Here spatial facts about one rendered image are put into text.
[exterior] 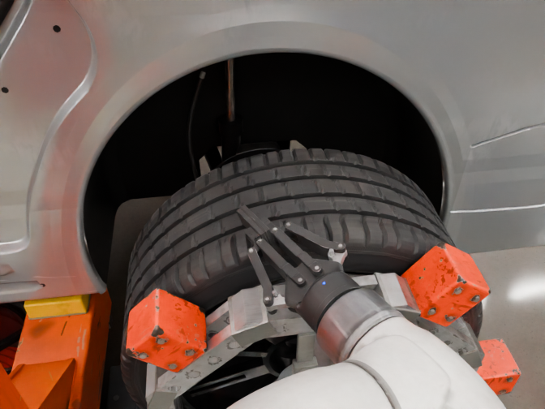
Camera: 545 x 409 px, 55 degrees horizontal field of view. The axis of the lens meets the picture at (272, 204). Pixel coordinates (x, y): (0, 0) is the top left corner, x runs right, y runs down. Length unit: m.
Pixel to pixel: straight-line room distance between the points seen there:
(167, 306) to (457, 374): 0.40
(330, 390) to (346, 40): 0.62
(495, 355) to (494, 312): 1.26
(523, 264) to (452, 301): 1.76
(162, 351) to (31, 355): 0.61
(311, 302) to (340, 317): 0.05
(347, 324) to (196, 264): 0.29
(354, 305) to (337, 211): 0.25
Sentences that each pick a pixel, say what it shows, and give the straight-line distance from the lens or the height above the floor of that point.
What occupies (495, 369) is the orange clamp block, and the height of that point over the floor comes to 0.88.
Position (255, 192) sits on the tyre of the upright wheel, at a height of 1.17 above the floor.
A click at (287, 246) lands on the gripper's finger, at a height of 1.21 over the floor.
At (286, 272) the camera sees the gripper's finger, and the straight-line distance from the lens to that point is 0.65.
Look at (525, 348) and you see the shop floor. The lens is 2.24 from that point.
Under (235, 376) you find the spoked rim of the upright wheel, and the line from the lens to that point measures 1.03.
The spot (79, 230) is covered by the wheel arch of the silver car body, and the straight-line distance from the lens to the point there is 1.14.
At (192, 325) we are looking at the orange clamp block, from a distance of 0.76.
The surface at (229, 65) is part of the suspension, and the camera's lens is 1.21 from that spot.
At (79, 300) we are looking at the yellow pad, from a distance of 1.31.
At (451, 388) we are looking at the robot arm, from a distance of 0.51.
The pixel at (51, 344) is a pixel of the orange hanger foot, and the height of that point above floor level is 0.68.
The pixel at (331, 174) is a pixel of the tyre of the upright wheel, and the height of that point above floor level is 1.18.
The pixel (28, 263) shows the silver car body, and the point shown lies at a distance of 1.23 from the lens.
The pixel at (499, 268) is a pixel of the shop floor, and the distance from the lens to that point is 2.47.
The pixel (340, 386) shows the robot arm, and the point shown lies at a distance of 0.46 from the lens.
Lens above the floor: 1.70
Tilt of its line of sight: 42 degrees down
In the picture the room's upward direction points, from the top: straight up
